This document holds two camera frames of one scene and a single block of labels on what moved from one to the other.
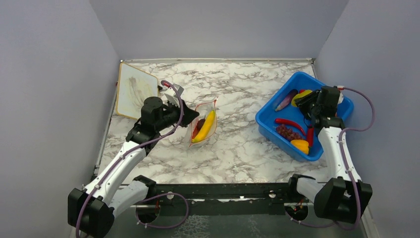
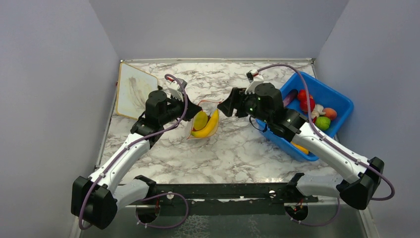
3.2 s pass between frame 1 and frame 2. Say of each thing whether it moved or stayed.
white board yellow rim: stayed
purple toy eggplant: stayed
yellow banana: moved
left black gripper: stayed
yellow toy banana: moved
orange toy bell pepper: stayed
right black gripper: moved
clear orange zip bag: moved
